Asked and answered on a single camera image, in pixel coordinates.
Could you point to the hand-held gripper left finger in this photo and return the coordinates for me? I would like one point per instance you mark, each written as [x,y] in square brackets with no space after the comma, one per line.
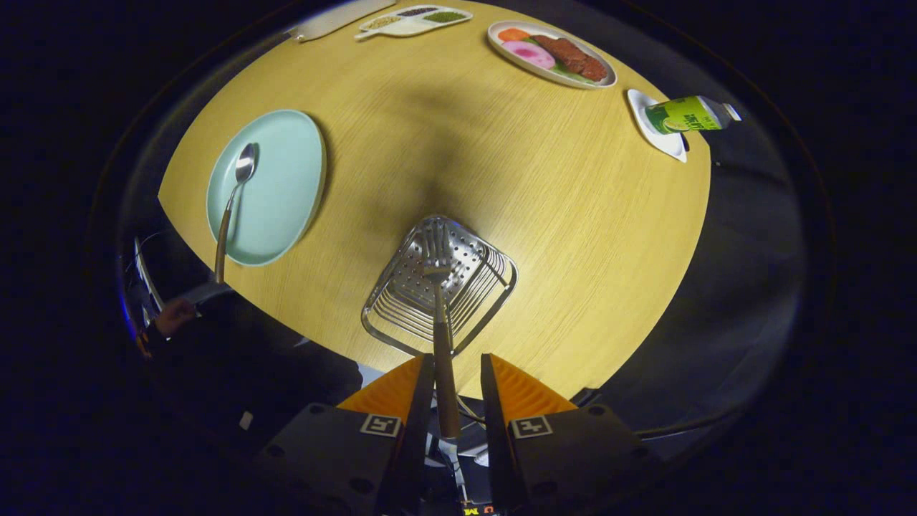
[419,444]

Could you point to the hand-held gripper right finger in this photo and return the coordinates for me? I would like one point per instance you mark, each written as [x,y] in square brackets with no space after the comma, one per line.
[496,444]

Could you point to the grey laptop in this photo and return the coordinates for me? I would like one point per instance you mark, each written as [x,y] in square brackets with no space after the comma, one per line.
[147,279]

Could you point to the metal spoon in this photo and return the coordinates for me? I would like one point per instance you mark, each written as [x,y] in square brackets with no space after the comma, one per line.
[246,163]

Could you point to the green label bottle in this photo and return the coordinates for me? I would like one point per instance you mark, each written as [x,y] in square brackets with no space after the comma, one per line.
[684,115]

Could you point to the white coaster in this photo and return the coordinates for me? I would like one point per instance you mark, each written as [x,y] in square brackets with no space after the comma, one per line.
[663,143]

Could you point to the mint green plate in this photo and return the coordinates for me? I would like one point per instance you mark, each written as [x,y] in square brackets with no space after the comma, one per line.
[279,193]

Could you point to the white divided condiment tray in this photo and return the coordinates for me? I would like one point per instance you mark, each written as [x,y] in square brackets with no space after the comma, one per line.
[412,27]

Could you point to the white toaster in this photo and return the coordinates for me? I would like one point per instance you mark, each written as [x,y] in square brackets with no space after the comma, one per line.
[337,20]

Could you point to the white plate of food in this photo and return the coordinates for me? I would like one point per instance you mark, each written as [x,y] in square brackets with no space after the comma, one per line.
[566,54]

